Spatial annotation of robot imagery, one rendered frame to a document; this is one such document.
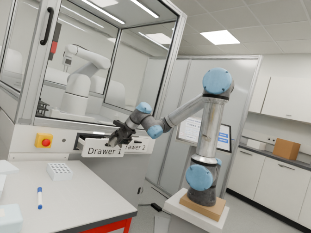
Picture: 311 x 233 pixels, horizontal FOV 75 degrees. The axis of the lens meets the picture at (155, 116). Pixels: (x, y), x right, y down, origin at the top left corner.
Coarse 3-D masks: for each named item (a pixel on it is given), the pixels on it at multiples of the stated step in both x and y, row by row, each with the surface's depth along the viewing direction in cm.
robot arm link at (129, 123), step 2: (128, 118) 109; (126, 120) 110; (128, 120) 109; (130, 120) 108; (126, 122) 110; (128, 122) 109; (130, 122) 108; (132, 122) 107; (126, 124) 110; (128, 124) 109; (130, 124) 108; (132, 124) 108; (134, 124) 108; (136, 124) 108; (128, 126) 109; (130, 126) 109; (132, 126) 109; (134, 126) 109; (136, 126) 109; (130, 128) 110; (132, 128) 109; (134, 128) 110; (136, 128) 111
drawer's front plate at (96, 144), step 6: (90, 138) 118; (84, 144) 116; (90, 144) 117; (96, 144) 120; (102, 144) 123; (84, 150) 115; (90, 150) 118; (96, 150) 121; (102, 150) 124; (108, 150) 127; (120, 150) 134; (84, 156) 116; (90, 156) 119; (96, 156) 122; (102, 156) 125; (108, 156) 128; (114, 156) 131; (120, 156) 135
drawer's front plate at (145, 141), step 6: (132, 138) 153; (138, 138) 157; (144, 138) 164; (132, 144) 154; (138, 144) 159; (144, 144) 163; (126, 150) 151; (132, 150) 156; (138, 150) 160; (144, 150) 165
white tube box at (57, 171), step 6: (48, 168) 99; (54, 168) 97; (60, 168) 99; (66, 168) 101; (54, 174) 92; (60, 174) 93; (66, 174) 95; (72, 174) 97; (54, 180) 92; (60, 180) 94
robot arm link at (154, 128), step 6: (144, 120) 103; (150, 120) 103; (156, 120) 107; (144, 126) 103; (150, 126) 102; (156, 126) 102; (162, 126) 108; (150, 132) 101; (156, 132) 100; (162, 132) 104
